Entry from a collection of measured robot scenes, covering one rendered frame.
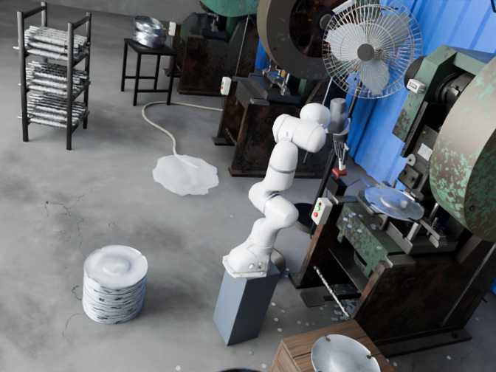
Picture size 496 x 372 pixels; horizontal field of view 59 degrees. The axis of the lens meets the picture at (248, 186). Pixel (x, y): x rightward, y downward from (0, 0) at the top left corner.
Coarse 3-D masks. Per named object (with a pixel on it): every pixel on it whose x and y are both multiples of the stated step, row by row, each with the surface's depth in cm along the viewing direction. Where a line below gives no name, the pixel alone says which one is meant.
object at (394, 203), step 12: (372, 192) 215; (384, 192) 218; (396, 192) 221; (372, 204) 203; (384, 204) 207; (396, 204) 208; (408, 204) 212; (396, 216) 200; (408, 216) 202; (420, 216) 205
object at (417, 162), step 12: (432, 132) 195; (420, 144) 201; (432, 144) 195; (408, 156) 206; (420, 156) 201; (408, 168) 204; (420, 168) 201; (408, 180) 204; (420, 180) 201; (420, 192) 202
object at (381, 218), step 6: (360, 198) 208; (366, 204) 203; (372, 210) 200; (378, 210) 201; (372, 216) 216; (378, 216) 213; (384, 216) 209; (378, 222) 213; (384, 222) 210; (384, 228) 211
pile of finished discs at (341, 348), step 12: (336, 336) 188; (312, 348) 178; (324, 348) 180; (336, 348) 182; (348, 348) 183; (360, 348) 185; (312, 360) 173; (324, 360) 175; (336, 360) 176; (348, 360) 177; (360, 360) 180; (372, 360) 181
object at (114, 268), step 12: (96, 252) 213; (108, 252) 215; (120, 252) 216; (132, 252) 218; (96, 264) 206; (108, 264) 207; (120, 264) 209; (132, 264) 211; (144, 264) 213; (96, 276) 200; (108, 276) 202; (120, 276) 203; (132, 276) 205
